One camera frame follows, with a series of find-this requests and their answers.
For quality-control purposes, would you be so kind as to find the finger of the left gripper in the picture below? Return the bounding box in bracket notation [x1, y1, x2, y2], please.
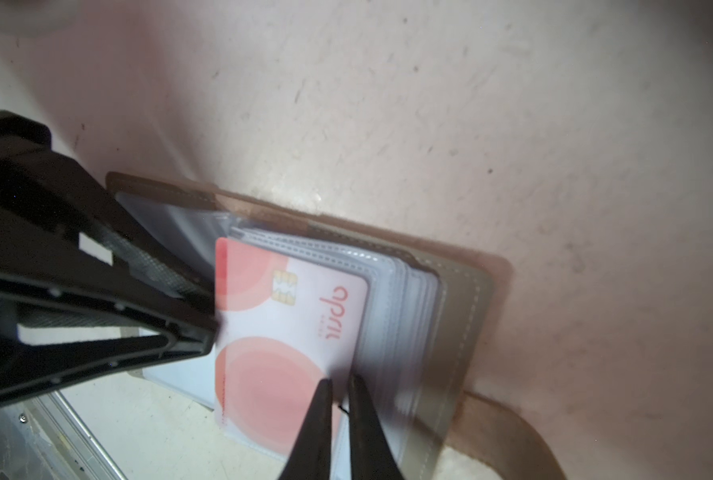
[0, 111, 218, 336]

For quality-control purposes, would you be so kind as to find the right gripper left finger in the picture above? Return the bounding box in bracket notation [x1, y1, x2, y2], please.
[278, 379, 334, 480]

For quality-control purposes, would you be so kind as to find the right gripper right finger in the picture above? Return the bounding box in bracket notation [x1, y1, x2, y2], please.
[348, 374, 404, 480]

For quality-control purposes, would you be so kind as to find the white pink april card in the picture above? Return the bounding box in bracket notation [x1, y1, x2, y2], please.
[216, 238, 368, 457]

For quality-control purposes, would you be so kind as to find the grey leather card holder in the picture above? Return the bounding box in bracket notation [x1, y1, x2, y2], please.
[106, 172, 565, 479]

